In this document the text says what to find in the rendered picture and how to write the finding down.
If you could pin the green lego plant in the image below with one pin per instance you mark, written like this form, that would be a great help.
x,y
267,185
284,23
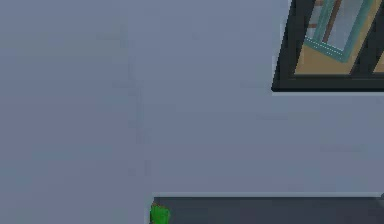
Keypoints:
x,y
160,214

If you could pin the black framed window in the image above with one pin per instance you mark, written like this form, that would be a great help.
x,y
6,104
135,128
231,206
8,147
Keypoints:
x,y
290,66

